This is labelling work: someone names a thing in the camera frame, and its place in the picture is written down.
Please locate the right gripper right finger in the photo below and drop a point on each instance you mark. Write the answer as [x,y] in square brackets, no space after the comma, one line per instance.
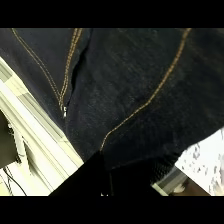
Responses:
[130,181]

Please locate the silver frame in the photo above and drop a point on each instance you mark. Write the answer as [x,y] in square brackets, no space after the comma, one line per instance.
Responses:
[43,146]

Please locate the dark blue jeans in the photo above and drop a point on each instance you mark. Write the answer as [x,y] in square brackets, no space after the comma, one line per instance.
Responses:
[133,83]

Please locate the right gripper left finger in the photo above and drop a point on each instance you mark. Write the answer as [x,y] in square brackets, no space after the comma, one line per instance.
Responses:
[90,180]

